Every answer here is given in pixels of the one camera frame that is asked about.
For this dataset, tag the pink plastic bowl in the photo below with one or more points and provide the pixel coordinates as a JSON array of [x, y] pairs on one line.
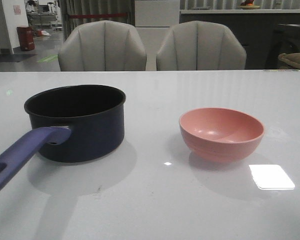
[[220, 135]]

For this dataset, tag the dark blue saucepan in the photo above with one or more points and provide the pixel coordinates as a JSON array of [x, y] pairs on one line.
[[69, 124]]

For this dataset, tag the right beige upholstered chair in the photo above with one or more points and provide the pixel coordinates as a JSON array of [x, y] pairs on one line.
[[200, 46]]

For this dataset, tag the beige upholstered chair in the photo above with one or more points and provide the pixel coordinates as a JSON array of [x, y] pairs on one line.
[[200, 46], [103, 46]]

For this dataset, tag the left beige upholstered chair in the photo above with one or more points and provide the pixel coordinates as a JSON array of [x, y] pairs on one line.
[[103, 46]]

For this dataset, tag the red barrier belt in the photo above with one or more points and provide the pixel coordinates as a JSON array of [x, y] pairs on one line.
[[99, 16]]

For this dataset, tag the grey pleated curtain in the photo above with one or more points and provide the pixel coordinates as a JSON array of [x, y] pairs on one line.
[[94, 7]]

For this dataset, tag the dark kitchen counter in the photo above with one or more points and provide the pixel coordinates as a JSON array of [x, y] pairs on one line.
[[259, 31]]

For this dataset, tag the red trash bin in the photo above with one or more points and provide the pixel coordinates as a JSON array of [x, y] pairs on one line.
[[25, 37]]

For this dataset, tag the fruit bowl on counter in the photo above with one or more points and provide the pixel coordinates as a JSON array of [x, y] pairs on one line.
[[248, 5]]

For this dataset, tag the black side table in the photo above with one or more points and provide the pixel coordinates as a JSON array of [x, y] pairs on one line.
[[285, 39]]

